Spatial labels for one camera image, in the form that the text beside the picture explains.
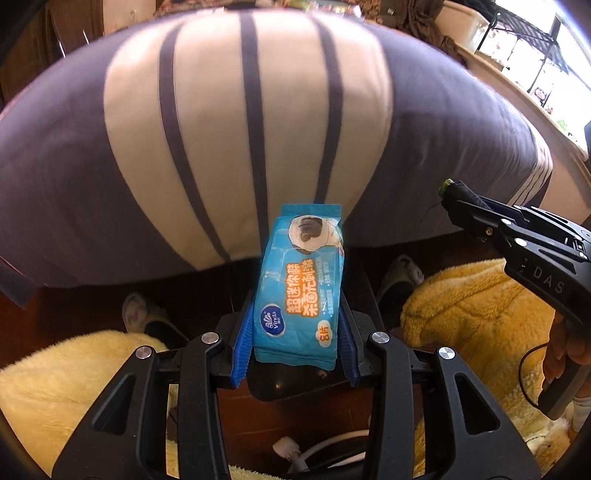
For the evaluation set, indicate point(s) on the yellow fleece pants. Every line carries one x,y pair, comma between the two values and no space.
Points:
461,323

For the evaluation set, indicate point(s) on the blue wet wipes packet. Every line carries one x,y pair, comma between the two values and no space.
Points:
302,286

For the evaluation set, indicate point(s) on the grey slipper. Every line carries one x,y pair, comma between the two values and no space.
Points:
401,277
138,314

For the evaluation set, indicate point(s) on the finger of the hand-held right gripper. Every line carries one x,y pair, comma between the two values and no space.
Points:
471,221
466,193

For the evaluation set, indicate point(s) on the brown wooden wardrobe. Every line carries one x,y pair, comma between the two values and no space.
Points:
46,37

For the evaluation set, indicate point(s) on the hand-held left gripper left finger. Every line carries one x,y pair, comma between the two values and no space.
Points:
242,344

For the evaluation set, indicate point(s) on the black metal rack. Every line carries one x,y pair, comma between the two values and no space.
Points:
526,32

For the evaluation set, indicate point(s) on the purple white striped blanket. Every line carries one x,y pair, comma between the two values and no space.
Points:
231,138

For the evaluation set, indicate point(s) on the person's right hand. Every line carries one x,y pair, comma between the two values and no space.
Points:
561,350

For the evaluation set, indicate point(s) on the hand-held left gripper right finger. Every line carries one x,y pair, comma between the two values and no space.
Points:
348,346

